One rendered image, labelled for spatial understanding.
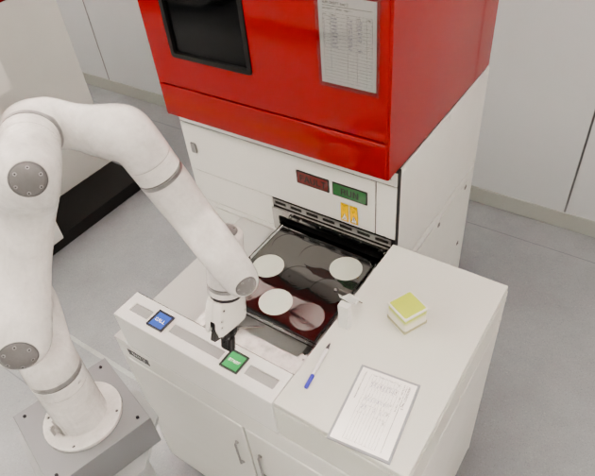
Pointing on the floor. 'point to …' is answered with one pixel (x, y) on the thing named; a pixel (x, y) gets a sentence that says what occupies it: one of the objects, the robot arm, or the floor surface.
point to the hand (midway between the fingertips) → (228, 342)
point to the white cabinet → (212, 465)
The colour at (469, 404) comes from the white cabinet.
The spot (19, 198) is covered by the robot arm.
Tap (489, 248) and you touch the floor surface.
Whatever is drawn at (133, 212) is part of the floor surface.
